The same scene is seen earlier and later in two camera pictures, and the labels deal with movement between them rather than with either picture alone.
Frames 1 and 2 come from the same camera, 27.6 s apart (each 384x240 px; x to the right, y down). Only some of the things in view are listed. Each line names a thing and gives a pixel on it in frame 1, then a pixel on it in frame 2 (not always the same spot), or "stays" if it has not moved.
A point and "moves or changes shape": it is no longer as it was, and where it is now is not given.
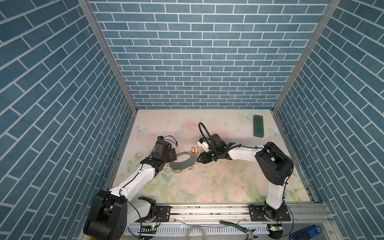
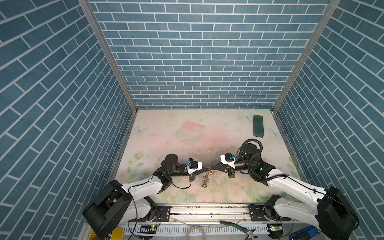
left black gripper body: [170, 155] -> [190, 178]
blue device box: [306, 233] stays
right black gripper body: [210, 156] -> [231, 172]
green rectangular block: [258, 126] stays
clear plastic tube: [202, 230] stays
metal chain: [191, 162] moves or changes shape
